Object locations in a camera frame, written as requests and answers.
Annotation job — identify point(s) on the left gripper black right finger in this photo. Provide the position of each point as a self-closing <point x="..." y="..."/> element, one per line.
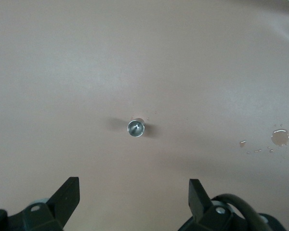
<point x="198" y="202"/>

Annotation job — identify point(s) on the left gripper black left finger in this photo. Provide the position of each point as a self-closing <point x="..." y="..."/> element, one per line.
<point x="62" y="204"/>

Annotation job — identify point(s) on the steel double cone jigger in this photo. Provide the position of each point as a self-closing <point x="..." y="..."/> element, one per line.
<point x="135" y="128"/>

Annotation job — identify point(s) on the small brown liquid droplet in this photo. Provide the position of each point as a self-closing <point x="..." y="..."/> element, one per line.
<point x="242" y="143"/>

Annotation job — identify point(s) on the brown liquid puddle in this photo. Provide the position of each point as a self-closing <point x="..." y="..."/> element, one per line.
<point x="280" y="137"/>

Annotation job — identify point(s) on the brown leather table mat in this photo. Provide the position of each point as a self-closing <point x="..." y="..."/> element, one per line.
<point x="110" y="60"/>

